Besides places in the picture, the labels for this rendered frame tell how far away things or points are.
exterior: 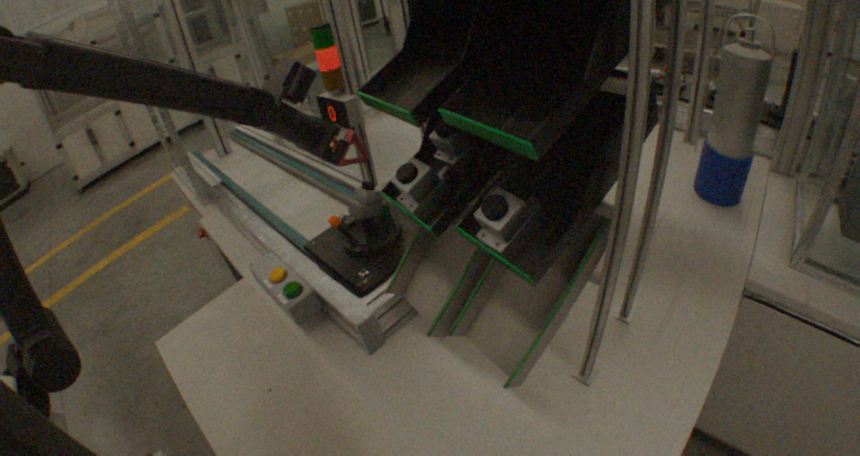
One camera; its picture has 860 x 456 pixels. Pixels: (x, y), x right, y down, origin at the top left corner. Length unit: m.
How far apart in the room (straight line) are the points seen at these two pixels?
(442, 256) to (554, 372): 0.30
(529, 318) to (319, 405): 0.43
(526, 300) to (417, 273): 0.22
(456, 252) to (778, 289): 0.78
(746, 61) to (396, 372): 1.06
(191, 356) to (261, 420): 0.28
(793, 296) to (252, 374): 1.23
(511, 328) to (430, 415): 0.23
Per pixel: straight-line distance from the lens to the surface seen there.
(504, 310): 0.63
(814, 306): 1.11
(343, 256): 0.90
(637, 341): 0.85
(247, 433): 0.85
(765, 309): 1.13
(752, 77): 1.13
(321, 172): 1.30
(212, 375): 0.98
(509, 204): 0.45
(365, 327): 0.78
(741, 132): 1.18
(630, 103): 0.44
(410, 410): 0.76
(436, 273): 0.69
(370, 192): 0.84
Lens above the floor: 1.53
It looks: 36 degrees down
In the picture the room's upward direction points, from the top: 10 degrees counter-clockwise
